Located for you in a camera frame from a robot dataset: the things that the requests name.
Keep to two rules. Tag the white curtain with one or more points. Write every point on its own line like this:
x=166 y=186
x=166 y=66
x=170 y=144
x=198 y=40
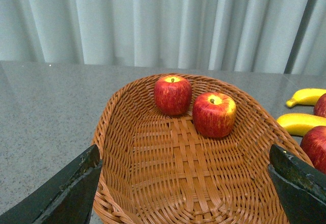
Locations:
x=271 y=36

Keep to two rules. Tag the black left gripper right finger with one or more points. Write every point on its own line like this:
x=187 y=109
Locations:
x=299 y=186

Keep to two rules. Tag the brown wicker basket left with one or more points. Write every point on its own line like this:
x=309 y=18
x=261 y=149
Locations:
x=159 y=169

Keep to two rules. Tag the banana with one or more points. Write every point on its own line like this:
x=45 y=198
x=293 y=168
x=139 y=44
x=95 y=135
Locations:
x=298 y=123
x=307 y=96

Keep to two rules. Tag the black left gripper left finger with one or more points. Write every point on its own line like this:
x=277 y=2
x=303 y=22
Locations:
x=67 y=197

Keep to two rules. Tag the red yellow apple right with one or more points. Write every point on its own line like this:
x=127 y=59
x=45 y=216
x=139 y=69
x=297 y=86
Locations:
x=214 y=114

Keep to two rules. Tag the red apple back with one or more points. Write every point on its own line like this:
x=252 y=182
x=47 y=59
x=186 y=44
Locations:
x=172 y=95

